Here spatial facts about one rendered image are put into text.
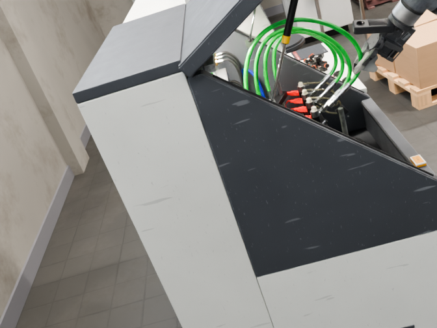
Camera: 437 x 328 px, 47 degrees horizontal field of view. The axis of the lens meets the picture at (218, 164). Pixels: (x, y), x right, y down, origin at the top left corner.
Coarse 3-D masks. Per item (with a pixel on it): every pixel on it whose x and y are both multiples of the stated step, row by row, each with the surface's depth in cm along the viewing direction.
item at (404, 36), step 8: (392, 16) 145; (400, 24) 144; (400, 32) 148; (408, 32) 147; (376, 40) 150; (384, 40) 149; (392, 40) 150; (400, 40) 150; (384, 48) 151; (392, 48) 150; (400, 48) 149; (384, 56) 153; (392, 56) 153
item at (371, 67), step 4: (368, 52) 153; (364, 56) 155; (376, 56) 153; (372, 60) 154; (376, 60) 154; (360, 64) 155; (368, 64) 155; (372, 64) 155; (356, 68) 157; (360, 68) 156; (364, 68) 156; (368, 68) 156; (372, 68) 156; (376, 68) 156; (356, 72) 158
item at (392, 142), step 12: (372, 108) 190; (372, 120) 189; (384, 120) 179; (372, 132) 194; (384, 132) 173; (396, 132) 170; (384, 144) 180; (396, 144) 164; (408, 144) 162; (396, 156) 168; (408, 156) 156; (420, 168) 149
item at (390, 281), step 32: (352, 256) 151; (384, 256) 151; (416, 256) 152; (288, 288) 156; (320, 288) 156; (352, 288) 157; (384, 288) 158; (416, 288) 158; (288, 320) 162; (320, 320) 163; (352, 320) 163; (384, 320) 164; (416, 320) 165
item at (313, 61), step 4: (312, 56) 237; (316, 56) 243; (320, 56) 241; (304, 60) 242; (308, 60) 241; (312, 60) 237; (316, 60) 229; (320, 60) 230; (308, 64) 235; (312, 64) 230; (316, 64) 229; (320, 64) 229; (324, 64) 224; (328, 64) 224; (316, 68) 232; (320, 68) 228; (324, 68) 226
